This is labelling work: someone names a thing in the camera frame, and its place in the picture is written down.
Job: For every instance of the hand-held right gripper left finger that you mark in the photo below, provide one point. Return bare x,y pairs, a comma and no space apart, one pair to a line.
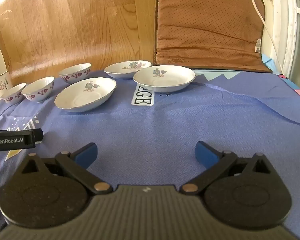
86,153

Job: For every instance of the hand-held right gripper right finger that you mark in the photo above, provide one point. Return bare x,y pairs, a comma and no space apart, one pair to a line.
206,155

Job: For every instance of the white floral bowl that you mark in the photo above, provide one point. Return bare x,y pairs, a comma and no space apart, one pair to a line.
38,90
75,74
15,95

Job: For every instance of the blue printed blanket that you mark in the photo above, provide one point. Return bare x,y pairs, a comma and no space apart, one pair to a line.
165,125

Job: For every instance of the white enamel mug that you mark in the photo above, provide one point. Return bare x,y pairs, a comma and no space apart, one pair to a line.
1,85

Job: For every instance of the white floral plate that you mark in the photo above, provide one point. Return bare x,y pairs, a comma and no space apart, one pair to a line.
86,95
164,78
127,68

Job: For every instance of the brown seat cushion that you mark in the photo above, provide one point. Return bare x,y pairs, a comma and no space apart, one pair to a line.
205,25

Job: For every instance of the white window frame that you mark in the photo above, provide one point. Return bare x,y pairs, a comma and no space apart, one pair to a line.
288,30

